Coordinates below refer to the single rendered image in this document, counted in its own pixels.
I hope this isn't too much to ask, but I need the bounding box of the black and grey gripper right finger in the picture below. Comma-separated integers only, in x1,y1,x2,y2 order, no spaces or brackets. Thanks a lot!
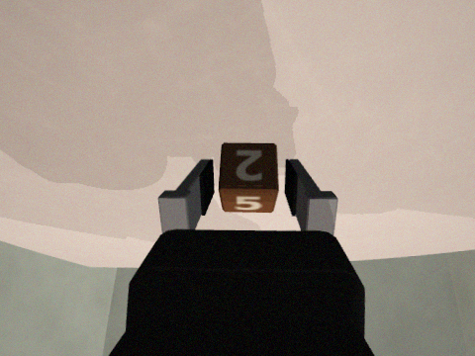
284,159,338,235

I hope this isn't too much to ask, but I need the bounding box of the brown wooden number cube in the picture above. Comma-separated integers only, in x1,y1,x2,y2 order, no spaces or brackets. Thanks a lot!
219,142,279,213

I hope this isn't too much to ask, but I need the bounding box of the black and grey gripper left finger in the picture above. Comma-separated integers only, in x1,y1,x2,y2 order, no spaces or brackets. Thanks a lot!
158,159,215,233

